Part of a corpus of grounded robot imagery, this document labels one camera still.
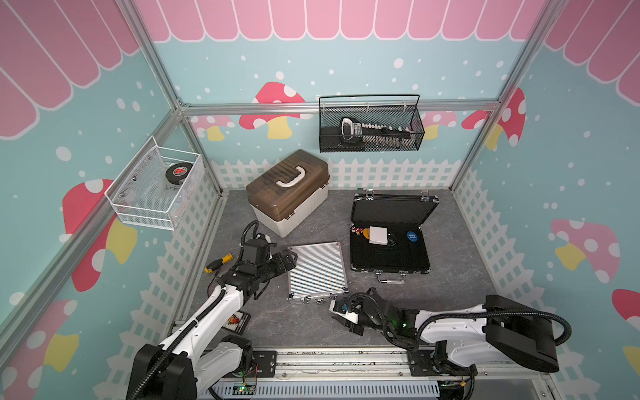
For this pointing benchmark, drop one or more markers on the poker chips in black case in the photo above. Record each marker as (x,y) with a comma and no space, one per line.
(361,231)

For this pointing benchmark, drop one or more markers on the white box brown lid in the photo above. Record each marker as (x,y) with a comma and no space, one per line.
(285,195)

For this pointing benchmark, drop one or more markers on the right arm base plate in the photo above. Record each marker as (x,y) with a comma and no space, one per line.
(425,362)

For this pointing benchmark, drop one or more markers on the black poker case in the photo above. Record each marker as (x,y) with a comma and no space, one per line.
(398,213)

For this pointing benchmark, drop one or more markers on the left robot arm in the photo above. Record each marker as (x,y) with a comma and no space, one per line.
(182,366)

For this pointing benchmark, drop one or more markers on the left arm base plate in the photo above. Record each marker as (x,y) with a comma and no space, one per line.
(264,364)

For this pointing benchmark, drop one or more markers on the black tape roll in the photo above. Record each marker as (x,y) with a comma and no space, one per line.
(177,173)

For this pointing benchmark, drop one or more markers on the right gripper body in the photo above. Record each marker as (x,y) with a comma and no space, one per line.
(365,323)

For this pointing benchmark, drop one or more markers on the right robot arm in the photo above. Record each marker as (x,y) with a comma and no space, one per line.
(497,330)

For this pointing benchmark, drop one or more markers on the white wire wall basket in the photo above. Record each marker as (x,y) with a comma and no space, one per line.
(141,195)

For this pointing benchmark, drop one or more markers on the blue round dealer chip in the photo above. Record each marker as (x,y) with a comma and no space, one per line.
(412,236)

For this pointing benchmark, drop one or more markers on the black wire wall basket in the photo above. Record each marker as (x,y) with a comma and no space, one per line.
(396,110)

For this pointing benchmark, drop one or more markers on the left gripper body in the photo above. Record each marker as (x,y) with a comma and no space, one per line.
(273,267)

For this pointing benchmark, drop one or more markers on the small green circuit board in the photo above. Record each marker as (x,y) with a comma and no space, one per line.
(244,389)

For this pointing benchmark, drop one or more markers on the yellow black screwdriver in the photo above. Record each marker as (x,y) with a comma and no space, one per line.
(216,264)

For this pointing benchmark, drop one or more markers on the silver aluminium poker case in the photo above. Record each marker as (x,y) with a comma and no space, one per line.
(320,273)

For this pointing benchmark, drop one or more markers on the white card box black case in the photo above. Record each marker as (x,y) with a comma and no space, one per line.
(378,236)

